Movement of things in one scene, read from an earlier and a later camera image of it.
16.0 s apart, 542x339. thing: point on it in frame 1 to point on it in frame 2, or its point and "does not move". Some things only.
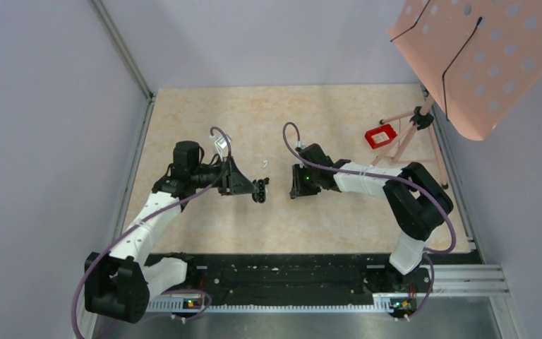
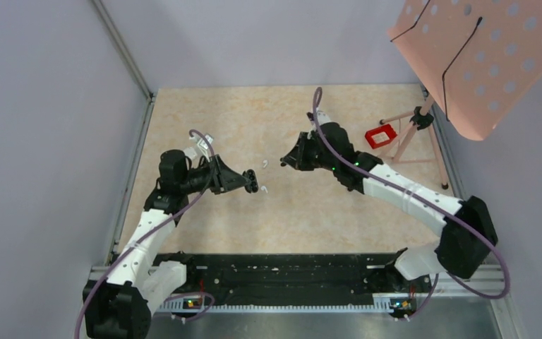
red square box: x=380 y=136 does not move
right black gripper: x=299 y=188 to x=297 y=157
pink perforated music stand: x=477 y=58 does not move
